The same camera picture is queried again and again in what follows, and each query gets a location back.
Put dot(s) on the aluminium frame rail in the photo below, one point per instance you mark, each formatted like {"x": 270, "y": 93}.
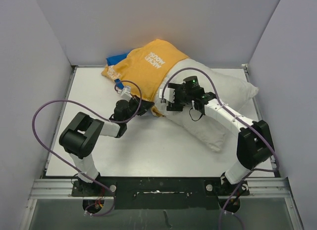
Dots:
{"x": 260, "y": 188}

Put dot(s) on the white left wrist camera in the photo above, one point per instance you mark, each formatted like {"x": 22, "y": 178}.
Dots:
{"x": 125, "y": 93}

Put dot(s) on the blue yellow Mickey pillowcase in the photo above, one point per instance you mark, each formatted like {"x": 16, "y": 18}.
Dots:
{"x": 147, "y": 66}

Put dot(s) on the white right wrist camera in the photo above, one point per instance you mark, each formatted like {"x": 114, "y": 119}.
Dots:
{"x": 167, "y": 95}

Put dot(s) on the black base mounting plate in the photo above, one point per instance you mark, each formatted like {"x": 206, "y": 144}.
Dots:
{"x": 161, "y": 193}

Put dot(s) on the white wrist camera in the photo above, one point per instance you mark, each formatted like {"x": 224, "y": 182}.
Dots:
{"x": 167, "y": 95}
{"x": 125, "y": 93}

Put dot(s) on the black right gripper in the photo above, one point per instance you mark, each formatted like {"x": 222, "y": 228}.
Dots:
{"x": 176, "y": 105}

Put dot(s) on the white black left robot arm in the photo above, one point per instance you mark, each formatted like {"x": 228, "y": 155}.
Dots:
{"x": 81, "y": 135}

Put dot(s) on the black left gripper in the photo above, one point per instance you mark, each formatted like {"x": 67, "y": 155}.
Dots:
{"x": 145, "y": 105}

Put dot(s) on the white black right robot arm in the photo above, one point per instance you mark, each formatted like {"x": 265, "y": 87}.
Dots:
{"x": 254, "y": 142}

